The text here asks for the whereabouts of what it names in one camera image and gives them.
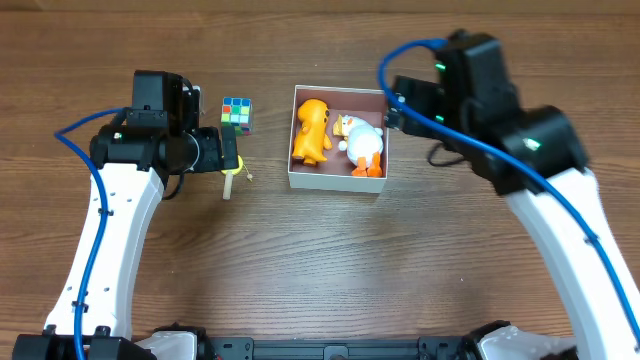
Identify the white cardboard box maroon inside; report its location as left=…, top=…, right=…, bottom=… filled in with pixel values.
left=287, top=85, right=389, bottom=193

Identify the blue right cable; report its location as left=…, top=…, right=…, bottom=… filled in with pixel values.
left=376, top=37, right=640, bottom=346

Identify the blue cable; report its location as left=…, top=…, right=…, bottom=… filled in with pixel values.
left=53, top=106, right=134, bottom=360
left=376, top=37, right=640, bottom=346

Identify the multicoloured puzzle cube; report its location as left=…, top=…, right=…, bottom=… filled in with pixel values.
left=220, top=97, right=253, bottom=136

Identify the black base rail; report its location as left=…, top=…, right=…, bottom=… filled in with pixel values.
left=134, top=324, right=576, bottom=360

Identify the orange dinosaur toy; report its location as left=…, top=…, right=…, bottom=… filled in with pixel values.
left=291, top=98, right=333, bottom=166

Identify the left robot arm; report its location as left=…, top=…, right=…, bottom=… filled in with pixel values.
left=12, top=70, right=242, bottom=360

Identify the white plush duck toy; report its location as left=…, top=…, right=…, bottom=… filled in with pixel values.
left=332, top=115, right=384, bottom=178

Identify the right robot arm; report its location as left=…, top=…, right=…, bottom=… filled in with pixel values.
left=382, top=30, right=639, bottom=359

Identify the blue left cable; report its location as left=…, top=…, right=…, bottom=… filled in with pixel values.
left=53, top=106, right=134, bottom=360

